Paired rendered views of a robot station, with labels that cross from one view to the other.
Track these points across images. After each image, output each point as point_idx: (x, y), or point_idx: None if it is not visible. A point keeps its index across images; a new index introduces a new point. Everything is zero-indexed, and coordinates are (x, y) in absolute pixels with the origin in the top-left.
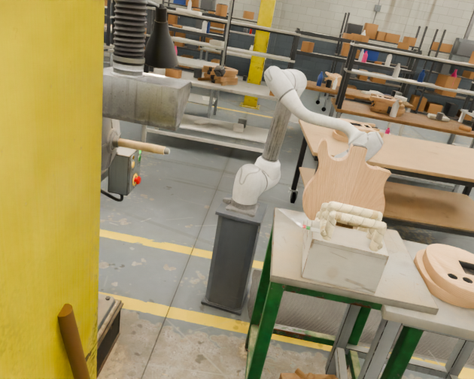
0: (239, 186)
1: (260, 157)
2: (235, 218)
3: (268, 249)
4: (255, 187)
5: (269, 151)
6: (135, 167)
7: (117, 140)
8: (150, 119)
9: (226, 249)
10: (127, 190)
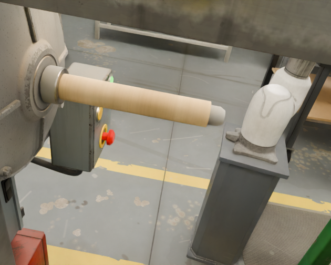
0: (259, 120)
1: (283, 71)
2: (249, 167)
3: None
4: (284, 122)
5: (302, 63)
6: (103, 114)
7: (57, 85)
8: (247, 6)
9: (228, 203)
10: (90, 163)
